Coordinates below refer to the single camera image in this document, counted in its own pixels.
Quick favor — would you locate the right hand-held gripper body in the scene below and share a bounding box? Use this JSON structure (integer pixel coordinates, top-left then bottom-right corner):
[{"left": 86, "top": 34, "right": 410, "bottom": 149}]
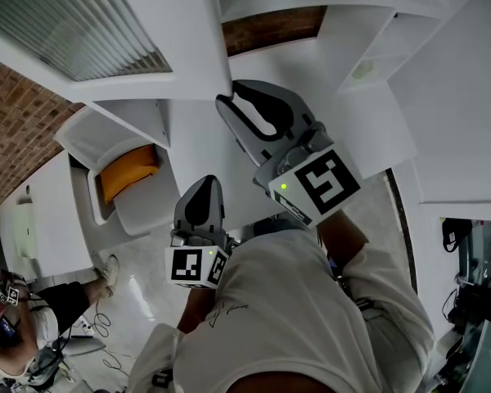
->
[{"left": 253, "top": 123, "right": 362, "bottom": 227}]

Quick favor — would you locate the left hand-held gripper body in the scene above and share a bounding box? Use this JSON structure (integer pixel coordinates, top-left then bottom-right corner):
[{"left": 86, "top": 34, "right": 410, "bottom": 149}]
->
[{"left": 164, "top": 229, "right": 235, "bottom": 290}]

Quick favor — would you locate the white ribbed glass cabinet door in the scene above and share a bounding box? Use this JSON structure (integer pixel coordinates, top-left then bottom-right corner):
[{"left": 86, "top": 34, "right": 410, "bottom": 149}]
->
[{"left": 0, "top": 0, "right": 235, "bottom": 102}]

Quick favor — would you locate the person's left forearm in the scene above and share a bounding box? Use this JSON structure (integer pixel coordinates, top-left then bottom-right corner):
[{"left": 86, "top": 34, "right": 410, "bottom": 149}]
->
[{"left": 175, "top": 287, "right": 222, "bottom": 335}]

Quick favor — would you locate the person's right forearm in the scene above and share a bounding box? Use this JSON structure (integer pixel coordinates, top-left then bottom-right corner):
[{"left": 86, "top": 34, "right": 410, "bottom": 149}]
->
[{"left": 314, "top": 209, "right": 369, "bottom": 280}]

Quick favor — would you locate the white desk with drawers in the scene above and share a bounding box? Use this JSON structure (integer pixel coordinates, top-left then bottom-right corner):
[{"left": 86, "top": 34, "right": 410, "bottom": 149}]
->
[{"left": 163, "top": 45, "right": 418, "bottom": 237}]

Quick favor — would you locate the white office chair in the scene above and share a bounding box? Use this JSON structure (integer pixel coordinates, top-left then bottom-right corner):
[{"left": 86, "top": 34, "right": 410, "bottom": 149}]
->
[{"left": 53, "top": 106, "right": 182, "bottom": 237}]

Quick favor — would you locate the orange cushion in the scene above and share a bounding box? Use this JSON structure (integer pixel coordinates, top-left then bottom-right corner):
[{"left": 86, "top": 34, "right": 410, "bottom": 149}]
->
[{"left": 100, "top": 144, "right": 160, "bottom": 205}]

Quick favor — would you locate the pale green bowl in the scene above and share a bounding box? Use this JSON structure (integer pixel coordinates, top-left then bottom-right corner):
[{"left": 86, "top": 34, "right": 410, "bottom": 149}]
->
[{"left": 351, "top": 60, "right": 376, "bottom": 80}]

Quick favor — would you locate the white cubby shelf unit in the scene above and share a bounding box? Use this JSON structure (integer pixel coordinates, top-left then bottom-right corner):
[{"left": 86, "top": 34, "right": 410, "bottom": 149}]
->
[{"left": 317, "top": 4, "right": 445, "bottom": 94}]

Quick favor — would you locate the white hutch support panel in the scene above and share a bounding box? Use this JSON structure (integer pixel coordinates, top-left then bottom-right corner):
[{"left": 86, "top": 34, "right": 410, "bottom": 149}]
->
[{"left": 92, "top": 98, "right": 173, "bottom": 149}]

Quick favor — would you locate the person's white t-shirt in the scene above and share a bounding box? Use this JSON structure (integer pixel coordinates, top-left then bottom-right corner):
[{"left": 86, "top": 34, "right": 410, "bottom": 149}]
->
[{"left": 124, "top": 229, "right": 437, "bottom": 393}]

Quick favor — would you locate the white plain table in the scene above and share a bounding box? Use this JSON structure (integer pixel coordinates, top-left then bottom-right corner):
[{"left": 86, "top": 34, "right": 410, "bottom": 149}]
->
[{"left": 0, "top": 149, "right": 96, "bottom": 280}]

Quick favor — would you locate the grey curved shell seat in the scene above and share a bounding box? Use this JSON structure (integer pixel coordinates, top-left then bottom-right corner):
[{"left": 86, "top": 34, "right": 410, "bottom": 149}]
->
[{"left": 63, "top": 333, "right": 106, "bottom": 358}]

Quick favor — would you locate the black hanging bag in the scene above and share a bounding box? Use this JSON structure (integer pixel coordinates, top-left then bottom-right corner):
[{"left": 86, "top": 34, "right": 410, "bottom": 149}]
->
[{"left": 440, "top": 217, "right": 475, "bottom": 254}]

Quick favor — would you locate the black equipment pile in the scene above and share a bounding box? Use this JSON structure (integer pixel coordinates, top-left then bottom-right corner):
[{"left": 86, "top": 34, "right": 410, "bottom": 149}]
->
[{"left": 441, "top": 272, "right": 491, "bottom": 337}]

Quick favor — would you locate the black cable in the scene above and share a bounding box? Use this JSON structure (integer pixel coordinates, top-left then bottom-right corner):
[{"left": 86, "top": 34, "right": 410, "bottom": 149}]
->
[{"left": 92, "top": 299, "right": 126, "bottom": 371}]

